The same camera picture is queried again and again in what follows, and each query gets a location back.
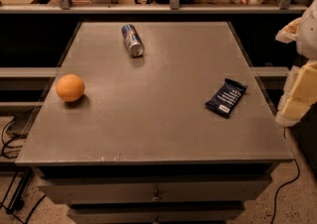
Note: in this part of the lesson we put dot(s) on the lower drawer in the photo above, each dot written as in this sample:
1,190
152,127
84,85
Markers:
155,214

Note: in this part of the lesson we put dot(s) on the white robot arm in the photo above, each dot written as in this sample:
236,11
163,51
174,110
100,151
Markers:
306,44

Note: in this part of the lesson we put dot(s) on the orange fruit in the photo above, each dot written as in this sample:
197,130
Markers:
70,88

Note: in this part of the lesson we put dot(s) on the dark blue snack bar wrapper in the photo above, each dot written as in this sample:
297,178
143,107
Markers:
226,98

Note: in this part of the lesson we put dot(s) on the grey drawer cabinet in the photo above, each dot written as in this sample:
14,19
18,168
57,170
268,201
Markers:
146,116

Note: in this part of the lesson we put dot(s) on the upper drawer with knob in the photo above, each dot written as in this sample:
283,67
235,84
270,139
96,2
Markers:
124,190

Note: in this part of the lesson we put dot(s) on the Red Bull can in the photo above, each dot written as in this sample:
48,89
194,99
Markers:
132,40

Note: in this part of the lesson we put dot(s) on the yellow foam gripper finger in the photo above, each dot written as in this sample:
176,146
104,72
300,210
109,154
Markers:
289,33
299,94

